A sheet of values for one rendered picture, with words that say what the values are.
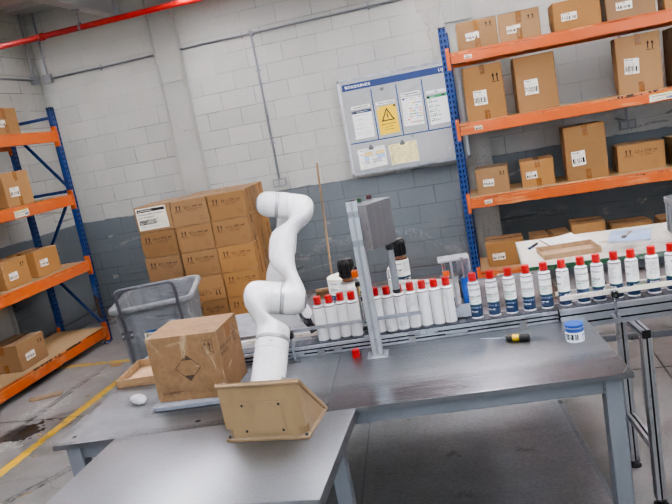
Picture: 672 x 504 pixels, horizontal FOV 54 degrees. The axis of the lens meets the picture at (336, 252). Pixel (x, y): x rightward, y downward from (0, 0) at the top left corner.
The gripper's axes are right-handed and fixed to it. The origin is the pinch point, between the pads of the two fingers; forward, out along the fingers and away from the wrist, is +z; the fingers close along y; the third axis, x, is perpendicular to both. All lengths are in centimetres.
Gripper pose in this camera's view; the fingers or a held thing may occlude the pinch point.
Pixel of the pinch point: (312, 327)
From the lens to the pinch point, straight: 297.4
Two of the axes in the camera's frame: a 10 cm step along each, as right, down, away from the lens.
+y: 0.9, -2.0, 9.7
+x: -8.6, 4.8, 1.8
